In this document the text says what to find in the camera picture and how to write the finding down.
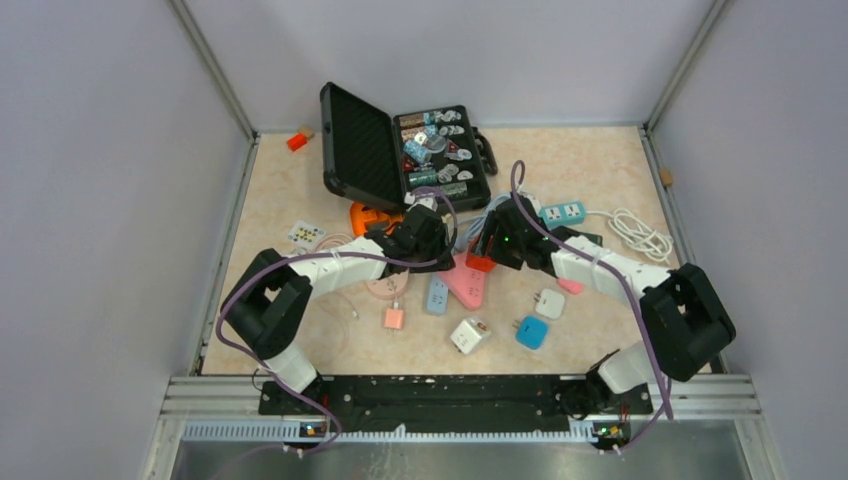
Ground red cube plug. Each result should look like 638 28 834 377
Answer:
465 240 497 273

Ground round pink power socket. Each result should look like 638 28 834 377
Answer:
365 272 409 300

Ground light blue power strip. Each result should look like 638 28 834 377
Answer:
424 273 450 316

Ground pink triangular power socket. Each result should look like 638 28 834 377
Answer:
438 252 486 310

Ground white charger plug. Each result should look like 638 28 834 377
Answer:
534 289 566 320

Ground pink charger plug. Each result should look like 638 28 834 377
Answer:
557 279 585 295

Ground small salmon charger plug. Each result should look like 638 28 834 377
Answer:
383 300 405 332

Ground blue charger plug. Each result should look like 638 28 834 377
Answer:
512 316 549 350

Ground white cartoon plug adapter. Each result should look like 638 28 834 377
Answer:
450 317 492 355

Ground dark green cube plug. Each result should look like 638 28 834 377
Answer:
580 232 603 246

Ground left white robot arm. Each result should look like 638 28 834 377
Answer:
215 187 458 414

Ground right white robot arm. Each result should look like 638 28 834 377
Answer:
468 195 737 412

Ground orange tape dispenser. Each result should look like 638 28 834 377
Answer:
349 202 403 237

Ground open black carrying case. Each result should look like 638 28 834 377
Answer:
320 82 498 213

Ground white multi-hole adapter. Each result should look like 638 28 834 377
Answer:
286 220 327 249

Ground red small block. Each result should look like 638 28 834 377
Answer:
286 133 310 152

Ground light blue coiled cable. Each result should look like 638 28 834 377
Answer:
453 195 513 253

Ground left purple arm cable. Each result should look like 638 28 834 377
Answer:
215 185 460 458

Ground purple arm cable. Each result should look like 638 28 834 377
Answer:
215 185 460 458
508 160 676 458

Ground pink coiled cable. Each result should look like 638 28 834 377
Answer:
311 231 356 256

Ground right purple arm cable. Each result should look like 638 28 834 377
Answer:
508 160 676 458

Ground white coiled cable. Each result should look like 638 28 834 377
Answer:
586 207 674 266

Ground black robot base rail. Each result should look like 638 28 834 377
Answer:
258 375 654 434

